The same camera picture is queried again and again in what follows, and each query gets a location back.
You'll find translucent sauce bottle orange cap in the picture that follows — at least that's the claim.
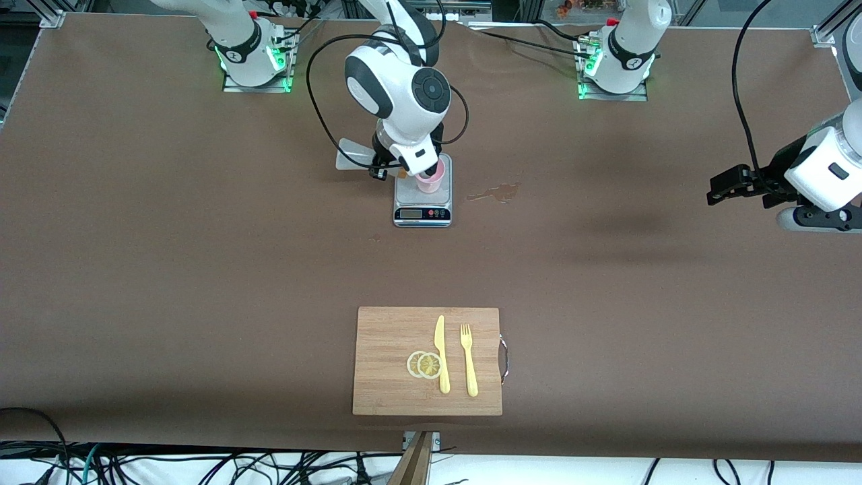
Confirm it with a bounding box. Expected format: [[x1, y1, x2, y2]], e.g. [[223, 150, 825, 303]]
[[335, 137, 409, 179]]

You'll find yellow plastic fork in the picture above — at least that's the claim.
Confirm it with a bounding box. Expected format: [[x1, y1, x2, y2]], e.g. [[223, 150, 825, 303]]
[[460, 323, 479, 397]]

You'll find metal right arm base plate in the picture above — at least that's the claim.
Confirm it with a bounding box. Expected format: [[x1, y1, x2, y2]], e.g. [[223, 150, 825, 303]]
[[222, 30, 295, 94]]

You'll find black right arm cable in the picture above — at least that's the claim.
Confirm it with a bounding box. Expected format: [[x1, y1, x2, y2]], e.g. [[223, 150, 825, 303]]
[[306, 0, 470, 157]]

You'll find wooden post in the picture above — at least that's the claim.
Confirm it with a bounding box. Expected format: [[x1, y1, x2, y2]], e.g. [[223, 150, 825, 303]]
[[387, 431, 435, 485]]

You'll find black table cable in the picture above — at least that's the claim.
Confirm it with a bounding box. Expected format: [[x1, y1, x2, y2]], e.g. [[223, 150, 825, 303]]
[[465, 20, 597, 60]]

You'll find pink plastic cup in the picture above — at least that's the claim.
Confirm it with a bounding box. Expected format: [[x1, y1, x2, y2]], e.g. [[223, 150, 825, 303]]
[[414, 158, 446, 194]]

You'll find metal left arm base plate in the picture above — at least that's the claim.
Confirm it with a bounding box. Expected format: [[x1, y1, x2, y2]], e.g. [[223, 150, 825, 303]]
[[577, 34, 649, 102]]

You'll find silver digital kitchen scale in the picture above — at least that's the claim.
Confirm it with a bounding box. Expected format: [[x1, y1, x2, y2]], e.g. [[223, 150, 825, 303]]
[[393, 153, 453, 228]]

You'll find white power strip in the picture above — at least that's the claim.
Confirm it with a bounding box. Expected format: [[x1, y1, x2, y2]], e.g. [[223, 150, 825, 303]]
[[394, 0, 494, 22]]

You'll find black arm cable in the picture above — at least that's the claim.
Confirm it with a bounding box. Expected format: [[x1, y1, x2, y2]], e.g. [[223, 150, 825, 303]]
[[732, 0, 776, 193], [306, 0, 470, 157]]

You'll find wooden cutting board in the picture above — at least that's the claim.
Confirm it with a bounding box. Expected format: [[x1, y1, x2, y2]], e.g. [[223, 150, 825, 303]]
[[352, 306, 510, 416]]

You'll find teal floor cable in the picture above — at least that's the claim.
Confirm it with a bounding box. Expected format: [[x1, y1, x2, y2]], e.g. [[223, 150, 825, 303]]
[[79, 445, 103, 485]]

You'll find aluminium frame profile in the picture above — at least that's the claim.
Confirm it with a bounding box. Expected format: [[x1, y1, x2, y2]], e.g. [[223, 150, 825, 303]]
[[811, 0, 862, 48], [37, 0, 69, 29]]

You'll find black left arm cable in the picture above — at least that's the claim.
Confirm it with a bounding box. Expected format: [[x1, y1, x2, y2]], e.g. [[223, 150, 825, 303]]
[[732, 0, 776, 193]]

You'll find thick black floor cable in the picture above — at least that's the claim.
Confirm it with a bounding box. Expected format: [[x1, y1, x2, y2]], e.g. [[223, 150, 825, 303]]
[[0, 407, 72, 485]]

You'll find yellow plastic knife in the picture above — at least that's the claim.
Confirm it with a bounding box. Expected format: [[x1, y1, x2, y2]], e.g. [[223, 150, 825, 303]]
[[434, 315, 451, 395]]

